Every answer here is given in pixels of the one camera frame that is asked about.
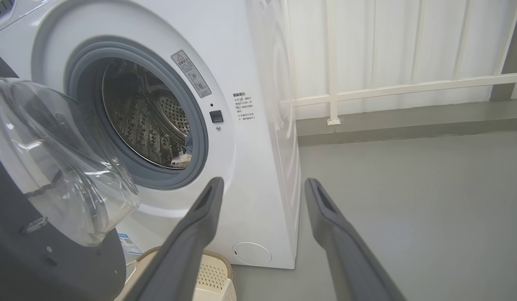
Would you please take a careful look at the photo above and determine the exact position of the round white filter cover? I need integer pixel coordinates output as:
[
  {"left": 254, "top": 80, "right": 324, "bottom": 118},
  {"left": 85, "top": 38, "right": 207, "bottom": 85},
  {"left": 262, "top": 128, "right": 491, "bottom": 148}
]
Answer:
[{"left": 232, "top": 242, "right": 273, "bottom": 265}]

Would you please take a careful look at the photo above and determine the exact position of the blue energy label sticker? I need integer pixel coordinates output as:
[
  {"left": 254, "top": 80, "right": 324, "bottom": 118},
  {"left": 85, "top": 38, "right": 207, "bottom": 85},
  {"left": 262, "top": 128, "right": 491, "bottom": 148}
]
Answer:
[{"left": 117, "top": 233, "right": 143, "bottom": 255}]

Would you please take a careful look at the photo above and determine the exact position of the grey warning sticker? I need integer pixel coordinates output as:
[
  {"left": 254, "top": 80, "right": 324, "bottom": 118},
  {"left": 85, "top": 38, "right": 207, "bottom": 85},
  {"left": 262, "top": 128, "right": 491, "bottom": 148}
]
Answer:
[{"left": 171, "top": 50, "right": 212, "bottom": 98}]

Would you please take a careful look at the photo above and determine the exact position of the grey vertical post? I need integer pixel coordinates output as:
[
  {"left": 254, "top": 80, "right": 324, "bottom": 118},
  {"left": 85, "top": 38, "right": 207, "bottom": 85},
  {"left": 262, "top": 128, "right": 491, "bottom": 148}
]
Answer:
[{"left": 490, "top": 0, "right": 517, "bottom": 102}]

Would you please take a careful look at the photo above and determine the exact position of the stainless steel washing machine drum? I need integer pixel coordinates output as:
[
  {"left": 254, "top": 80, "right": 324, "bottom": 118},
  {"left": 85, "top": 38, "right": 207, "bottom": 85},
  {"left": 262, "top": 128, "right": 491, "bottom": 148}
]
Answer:
[{"left": 102, "top": 58, "right": 191, "bottom": 170}]

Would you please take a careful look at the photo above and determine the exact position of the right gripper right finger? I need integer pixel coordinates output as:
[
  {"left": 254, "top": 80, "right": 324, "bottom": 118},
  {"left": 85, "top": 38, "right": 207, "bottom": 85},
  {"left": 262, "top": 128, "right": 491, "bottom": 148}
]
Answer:
[{"left": 304, "top": 178, "right": 406, "bottom": 301}]

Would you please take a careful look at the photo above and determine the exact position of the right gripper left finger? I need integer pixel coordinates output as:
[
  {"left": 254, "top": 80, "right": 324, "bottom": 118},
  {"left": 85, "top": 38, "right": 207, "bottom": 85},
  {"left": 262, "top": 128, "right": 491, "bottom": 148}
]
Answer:
[{"left": 125, "top": 177, "right": 224, "bottom": 301}]

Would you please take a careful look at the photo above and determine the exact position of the printed text notice label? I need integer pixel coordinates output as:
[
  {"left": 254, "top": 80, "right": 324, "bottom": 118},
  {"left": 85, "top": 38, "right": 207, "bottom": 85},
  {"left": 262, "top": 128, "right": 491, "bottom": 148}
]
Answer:
[{"left": 232, "top": 92, "right": 256, "bottom": 122}]

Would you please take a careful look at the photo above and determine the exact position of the black round glass washer door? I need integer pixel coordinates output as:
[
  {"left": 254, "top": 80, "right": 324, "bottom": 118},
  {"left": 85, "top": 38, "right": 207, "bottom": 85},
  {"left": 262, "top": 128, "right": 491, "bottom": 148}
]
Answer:
[{"left": 0, "top": 48, "right": 140, "bottom": 301}]

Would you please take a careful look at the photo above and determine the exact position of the cream plastic laundry basket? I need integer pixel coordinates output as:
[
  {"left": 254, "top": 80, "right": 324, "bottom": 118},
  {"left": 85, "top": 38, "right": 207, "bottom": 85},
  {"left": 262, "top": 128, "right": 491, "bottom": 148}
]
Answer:
[{"left": 114, "top": 247, "right": 234, "bottom": 301}]

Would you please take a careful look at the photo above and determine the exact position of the white metal railing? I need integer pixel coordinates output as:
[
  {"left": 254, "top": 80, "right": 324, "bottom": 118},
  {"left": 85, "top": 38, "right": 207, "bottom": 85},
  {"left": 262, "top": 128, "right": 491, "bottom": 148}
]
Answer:
[{"left": 281, "top": 0, "right": 517, "bottom": 126}]

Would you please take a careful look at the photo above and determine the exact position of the grey rubber door gasket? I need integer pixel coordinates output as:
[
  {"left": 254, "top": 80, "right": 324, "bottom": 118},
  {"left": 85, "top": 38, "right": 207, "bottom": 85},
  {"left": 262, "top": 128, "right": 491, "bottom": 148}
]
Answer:
[{"left": 65, "top": 41, "right": 209, "bottom": 191}]

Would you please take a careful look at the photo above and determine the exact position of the white front-load washing machine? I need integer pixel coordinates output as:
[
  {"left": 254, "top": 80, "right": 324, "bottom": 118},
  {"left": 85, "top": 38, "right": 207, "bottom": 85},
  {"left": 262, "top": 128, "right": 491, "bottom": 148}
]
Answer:
[{"left": 0, "top": 0, "right": 301, "bottom": 270}]

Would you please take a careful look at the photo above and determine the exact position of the cream patterned garment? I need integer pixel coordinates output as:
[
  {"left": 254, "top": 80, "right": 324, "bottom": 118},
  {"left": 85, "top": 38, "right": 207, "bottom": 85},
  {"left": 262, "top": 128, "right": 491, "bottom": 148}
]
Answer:
[{"left": 171, "top": 153, "right": 192, "bottom": 169}]

